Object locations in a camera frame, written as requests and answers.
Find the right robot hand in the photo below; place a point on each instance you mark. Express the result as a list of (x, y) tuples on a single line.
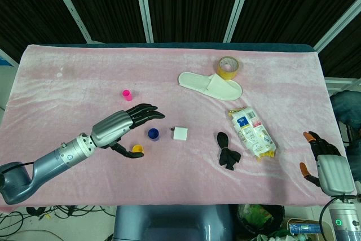
[(334, 173)]

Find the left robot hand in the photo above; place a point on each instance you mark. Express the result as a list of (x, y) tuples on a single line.
[(110, 128)]

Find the yellow plastic cup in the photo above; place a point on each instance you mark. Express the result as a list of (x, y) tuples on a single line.
[(137, 148)]

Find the pink plastic cup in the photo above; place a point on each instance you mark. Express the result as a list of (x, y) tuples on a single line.
[(127, 95)]

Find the dark blue plastic cup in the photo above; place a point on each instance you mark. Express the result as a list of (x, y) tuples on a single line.
[(153, 133)]

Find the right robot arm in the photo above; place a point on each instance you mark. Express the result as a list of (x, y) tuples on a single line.
[(342, 224)]

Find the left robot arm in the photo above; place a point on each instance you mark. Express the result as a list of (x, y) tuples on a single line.
[(50, 159)]

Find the blue flat box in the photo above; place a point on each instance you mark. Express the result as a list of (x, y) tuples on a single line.
[(304, 227)]

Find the person in blue jeans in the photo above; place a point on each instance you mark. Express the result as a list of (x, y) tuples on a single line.
[(345, 105)]

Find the white power adapter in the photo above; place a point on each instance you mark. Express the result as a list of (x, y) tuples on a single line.
[(180, 133)]

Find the black trash bin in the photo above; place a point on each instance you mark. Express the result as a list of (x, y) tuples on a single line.
[(262, 215)]

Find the white metal rack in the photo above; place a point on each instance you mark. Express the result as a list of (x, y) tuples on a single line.
[(341, 81)]

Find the white and yellow plastic package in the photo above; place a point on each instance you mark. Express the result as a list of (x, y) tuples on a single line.
[(251, 133)]

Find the white disposable slipper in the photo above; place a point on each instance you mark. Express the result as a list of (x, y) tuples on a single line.
[(197, 81)]

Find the pink plush cloth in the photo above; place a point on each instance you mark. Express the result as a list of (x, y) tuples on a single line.
[(197, 184)]

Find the black tied socks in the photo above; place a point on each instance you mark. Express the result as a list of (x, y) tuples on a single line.
[(227, 156)]

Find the blue-grey robot torso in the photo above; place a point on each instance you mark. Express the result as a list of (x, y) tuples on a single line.
[(169, 224)]

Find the teal table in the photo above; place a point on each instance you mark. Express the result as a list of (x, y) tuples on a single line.
[(197, 45)]

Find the blue and white board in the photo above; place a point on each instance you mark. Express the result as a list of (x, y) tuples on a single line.
[(5, 59)]

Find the yellow tape roll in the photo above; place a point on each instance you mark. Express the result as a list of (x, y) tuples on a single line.
[(224, 73)]

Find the white frame post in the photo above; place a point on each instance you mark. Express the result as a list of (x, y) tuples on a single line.
[(70, 6), (338, 23), (239, 6), (144, 6)]

